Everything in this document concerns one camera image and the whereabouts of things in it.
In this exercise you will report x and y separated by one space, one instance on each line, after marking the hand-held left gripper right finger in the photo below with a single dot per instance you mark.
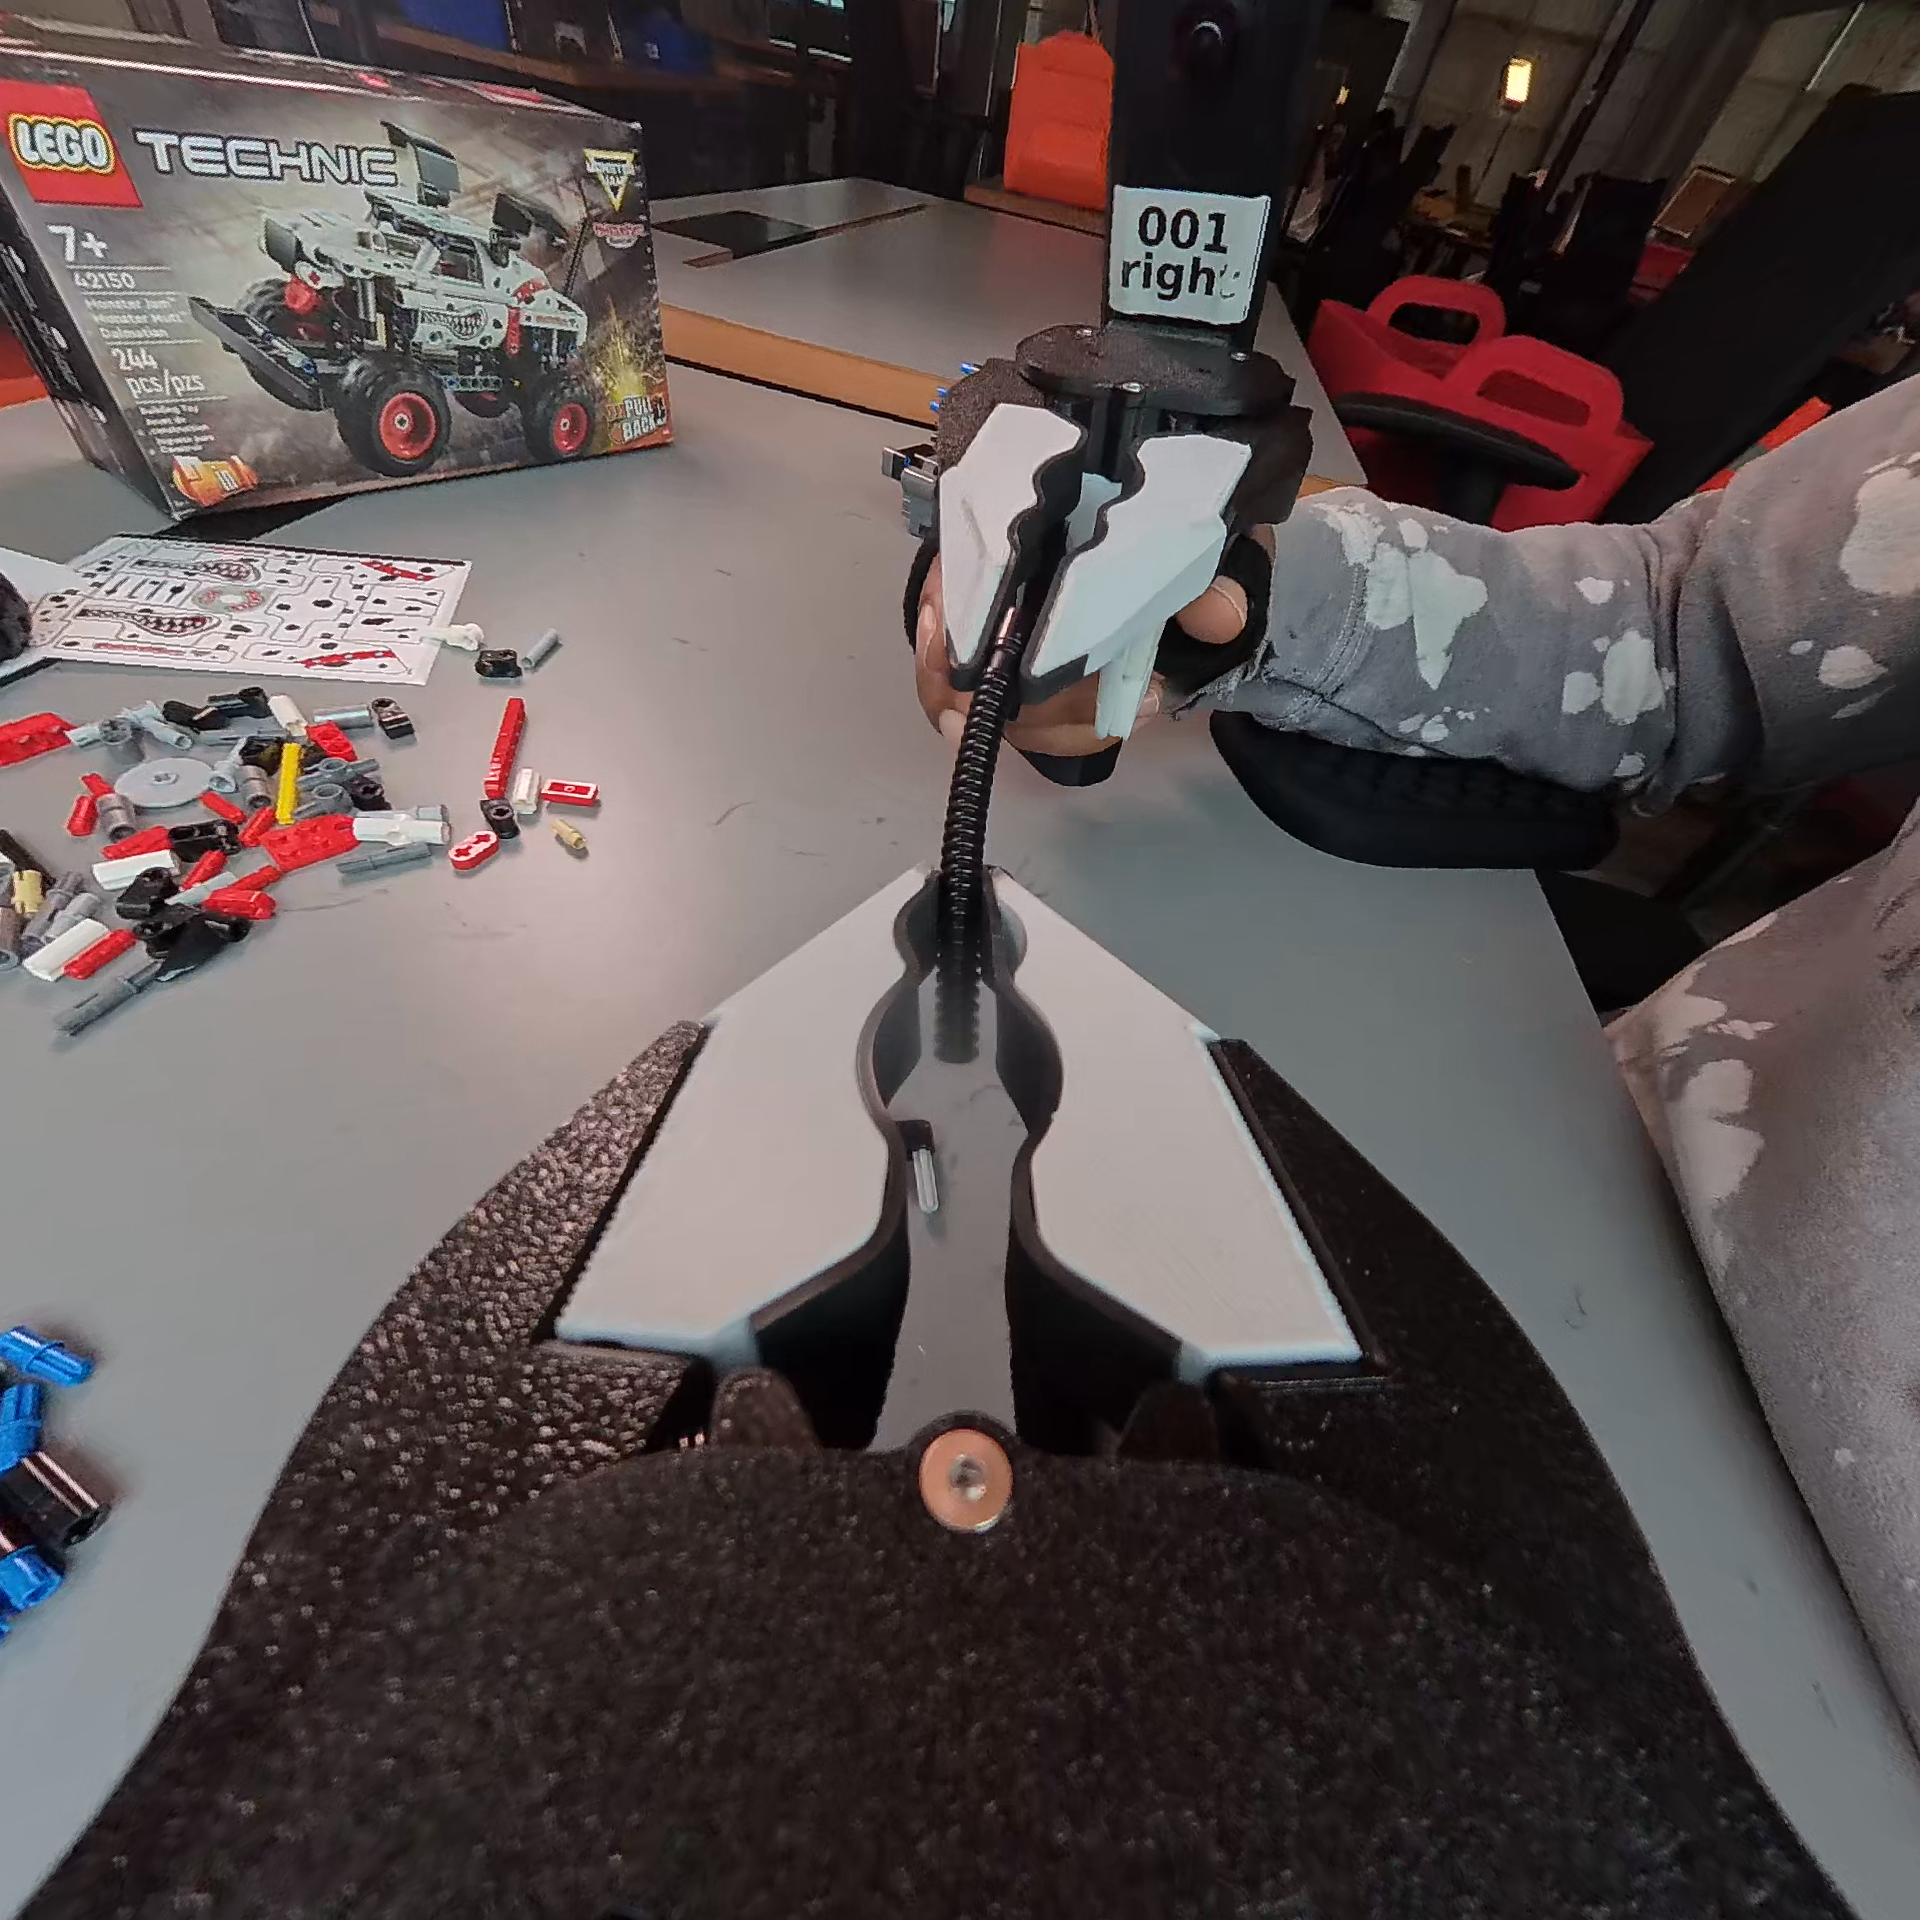
1173 1186

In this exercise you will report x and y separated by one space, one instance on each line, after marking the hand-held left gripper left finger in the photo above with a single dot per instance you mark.
734 1186

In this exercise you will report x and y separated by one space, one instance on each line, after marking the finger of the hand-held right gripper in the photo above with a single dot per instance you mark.
991 525
1160 525

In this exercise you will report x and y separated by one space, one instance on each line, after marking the person's right forearm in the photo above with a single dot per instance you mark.
1579 631

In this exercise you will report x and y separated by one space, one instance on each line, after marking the red oval link brick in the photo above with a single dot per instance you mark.
475 853

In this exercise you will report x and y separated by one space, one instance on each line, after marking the grey desk with wooden edge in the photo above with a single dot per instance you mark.
837 300

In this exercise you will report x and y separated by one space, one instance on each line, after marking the black desk mat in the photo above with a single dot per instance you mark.
734 232

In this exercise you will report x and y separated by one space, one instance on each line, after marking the person's right hand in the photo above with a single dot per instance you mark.
1033 722

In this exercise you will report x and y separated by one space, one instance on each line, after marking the grey and black brick assembly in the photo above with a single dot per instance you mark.
915 482

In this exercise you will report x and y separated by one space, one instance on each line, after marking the orange plastic bin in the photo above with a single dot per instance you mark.
1058 116

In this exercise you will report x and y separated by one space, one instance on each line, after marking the grey axle pin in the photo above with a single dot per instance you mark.
922 1180

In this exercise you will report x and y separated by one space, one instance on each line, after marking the red plastic caddy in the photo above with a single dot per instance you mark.
1547 406
1425 307

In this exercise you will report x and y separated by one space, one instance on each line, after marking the black padded armrest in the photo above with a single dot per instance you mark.
1425 798

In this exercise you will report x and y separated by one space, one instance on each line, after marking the red flat plate brick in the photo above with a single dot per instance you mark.
568 793

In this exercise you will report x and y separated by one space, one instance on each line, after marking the grey tube brick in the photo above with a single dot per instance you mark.
537 650

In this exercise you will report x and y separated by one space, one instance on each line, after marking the red long beam brick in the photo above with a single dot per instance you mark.
506 748

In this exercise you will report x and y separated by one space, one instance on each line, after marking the white axle pin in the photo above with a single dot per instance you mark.
451 636

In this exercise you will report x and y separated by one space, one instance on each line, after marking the pile of assorted toy pieces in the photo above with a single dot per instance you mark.
308 838

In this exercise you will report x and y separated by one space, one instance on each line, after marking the person's grey printed sweatshirt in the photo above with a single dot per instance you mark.
1801 1128

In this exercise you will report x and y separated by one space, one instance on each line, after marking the printed sticker sheet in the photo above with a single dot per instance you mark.
302 596

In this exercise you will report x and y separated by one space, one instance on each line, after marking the toy truck cardboard box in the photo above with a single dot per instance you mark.
329 288

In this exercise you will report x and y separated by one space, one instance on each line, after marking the blue pin brick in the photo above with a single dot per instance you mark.
18 1424
24 1581
46 1357

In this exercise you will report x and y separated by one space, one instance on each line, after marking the black toy tire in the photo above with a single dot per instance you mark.
10 621

